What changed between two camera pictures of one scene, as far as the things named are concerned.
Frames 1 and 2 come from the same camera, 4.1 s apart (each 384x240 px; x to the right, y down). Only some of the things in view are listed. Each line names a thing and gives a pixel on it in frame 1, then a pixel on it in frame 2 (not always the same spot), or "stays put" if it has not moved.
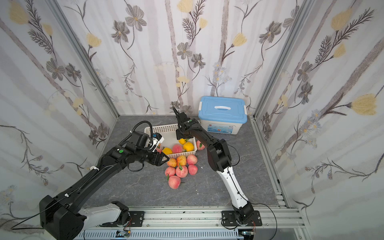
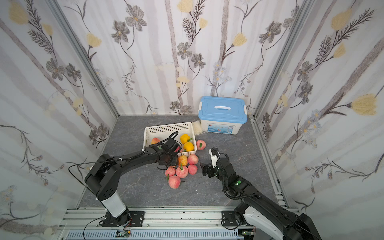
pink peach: (170, 171) stays put
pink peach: (192, 169) stays put
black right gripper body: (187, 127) -> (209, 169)
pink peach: (199, 146) stays put
